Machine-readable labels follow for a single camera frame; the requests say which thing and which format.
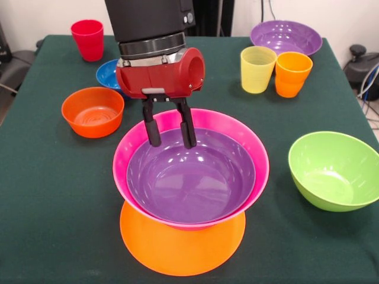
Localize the small red-orange plastic bowl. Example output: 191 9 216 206
61 86 125 139

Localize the purple plastic bowl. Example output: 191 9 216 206
250 20 323 57
126 127 256 224

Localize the small blue plastic bowl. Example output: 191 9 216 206
95 59 123 92

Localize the green plastic bowl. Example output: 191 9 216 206
288 131 379 212

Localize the red plastic cup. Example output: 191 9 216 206
70 19 105 62

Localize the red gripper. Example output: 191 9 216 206
115 47 206 149

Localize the large orange plastic bowl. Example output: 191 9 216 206
120 201 246 277

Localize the dark green table cloth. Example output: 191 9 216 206
0 34 379 284

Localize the orange plastic cup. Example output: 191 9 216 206
274 51 314 98

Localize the large pink plastic bowl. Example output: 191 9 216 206
112 108 270 231

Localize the yellow plastic cup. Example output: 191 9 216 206
240 46 278 95

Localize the tangle of cables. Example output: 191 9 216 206
356 63 379 131

